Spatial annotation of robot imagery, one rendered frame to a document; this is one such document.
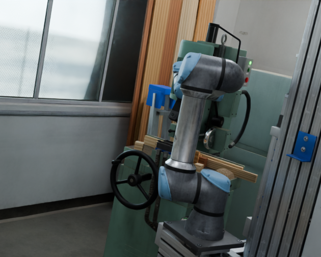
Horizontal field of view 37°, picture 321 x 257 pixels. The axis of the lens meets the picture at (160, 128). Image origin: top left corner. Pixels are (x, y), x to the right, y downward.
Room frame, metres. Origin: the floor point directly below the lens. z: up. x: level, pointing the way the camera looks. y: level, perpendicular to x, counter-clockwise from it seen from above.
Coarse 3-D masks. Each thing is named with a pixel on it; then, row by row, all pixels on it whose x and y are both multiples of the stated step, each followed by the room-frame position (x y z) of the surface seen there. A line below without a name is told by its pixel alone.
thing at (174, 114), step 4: (176, 100) 2.25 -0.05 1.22; (180, 100) 2.24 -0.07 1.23; (176, 104) 2.24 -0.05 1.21; (180, 104) 2.23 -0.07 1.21; (172, 108) 2.23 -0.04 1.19; (176, 108) 2.22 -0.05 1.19; (172, 112) 2.22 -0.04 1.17; (176, 112) 2.21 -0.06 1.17; (168, 116) 2.22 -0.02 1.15; (172, 116) 2.21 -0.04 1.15; (176, 116) 2.20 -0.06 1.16; (172, 120) 2.22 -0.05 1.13; (176, 120) 2.20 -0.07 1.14
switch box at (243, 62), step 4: (240, 56) 2.70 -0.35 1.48; (240, 60) 2.69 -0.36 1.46; (244, 60) 2.68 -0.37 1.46; (248, 60) 2.69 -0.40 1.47; (252, 60) 2.74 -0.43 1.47; (240, 64) 2.69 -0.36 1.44; (244, 64) 2.68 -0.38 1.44; (248, 64) 2.70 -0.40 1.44; (252, 64) 2.75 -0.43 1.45; (244, 68) 2.67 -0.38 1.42; (244, 72) 2.68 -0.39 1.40; (248, 72) 2.72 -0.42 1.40; (248, 76) 2.74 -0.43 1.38; (248, 80) 2.75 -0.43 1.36
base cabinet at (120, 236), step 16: (128, 192) 2.45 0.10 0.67; (112, 208) 2.50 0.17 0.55; (128, 208) 2.44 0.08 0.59; (160, 208) 2.35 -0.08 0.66; (176, 208) 2.30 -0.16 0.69; (192, 208) 2.32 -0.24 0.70; (112, 224) 2.49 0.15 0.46; (128, 224) 2.43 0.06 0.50; (144, 224) 2.38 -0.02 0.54; (224, 224) 2.74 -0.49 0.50; (112, 240) 2.47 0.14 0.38; (128, 240) 2.42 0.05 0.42; (144, 240) 2.37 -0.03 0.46; (112, 256) 2.46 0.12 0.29; (128, 256) 2.41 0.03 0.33; (144, 256) 2.36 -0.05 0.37
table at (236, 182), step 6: (144, 144) 2.64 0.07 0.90; (126, 150) 2.49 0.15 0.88; (144, 150) 2.49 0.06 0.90; (150, 150) 2.52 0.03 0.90; (132, 156) 2.46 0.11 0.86; (150, 156) 2.41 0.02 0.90; (144, 162) 2.42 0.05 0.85; (150, 168) 2.29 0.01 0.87; (204, 168) 2.37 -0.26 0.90; (210, 168) 2.39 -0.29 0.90; (234, 180) 2.29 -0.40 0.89; (240, 180) 2.36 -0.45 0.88; (234, 186) 2.30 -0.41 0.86
